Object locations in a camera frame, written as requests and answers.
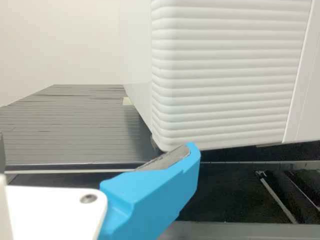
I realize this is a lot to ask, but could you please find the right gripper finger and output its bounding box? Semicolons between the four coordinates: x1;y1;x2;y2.
99;141;201;240

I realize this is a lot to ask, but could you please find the incubator door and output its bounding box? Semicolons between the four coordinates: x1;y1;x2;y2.
149;0;320;152

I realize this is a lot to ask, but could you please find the black platform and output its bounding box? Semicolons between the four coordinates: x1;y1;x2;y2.
172;221;320;240
0;84;161;173

